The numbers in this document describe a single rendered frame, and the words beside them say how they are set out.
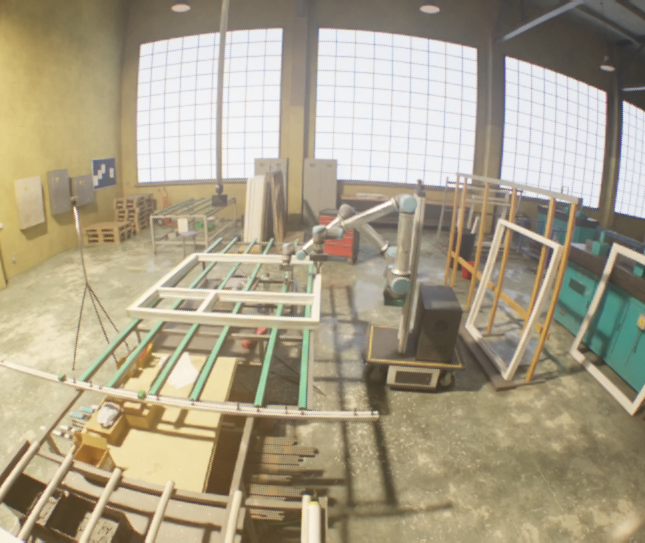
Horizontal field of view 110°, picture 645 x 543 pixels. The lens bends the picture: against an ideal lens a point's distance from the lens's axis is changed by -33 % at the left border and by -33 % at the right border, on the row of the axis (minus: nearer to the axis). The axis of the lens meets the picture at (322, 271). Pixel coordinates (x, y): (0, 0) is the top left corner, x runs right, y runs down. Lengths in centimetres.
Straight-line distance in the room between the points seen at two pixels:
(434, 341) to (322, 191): 735
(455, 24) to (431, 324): 1037
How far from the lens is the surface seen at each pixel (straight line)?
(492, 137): 1119
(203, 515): 162
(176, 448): 188
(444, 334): 299
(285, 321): 230
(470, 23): 1226
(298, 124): 983
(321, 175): 969
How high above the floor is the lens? 201
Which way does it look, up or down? 20 degrees down
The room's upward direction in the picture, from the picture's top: 2 degrees clockwise
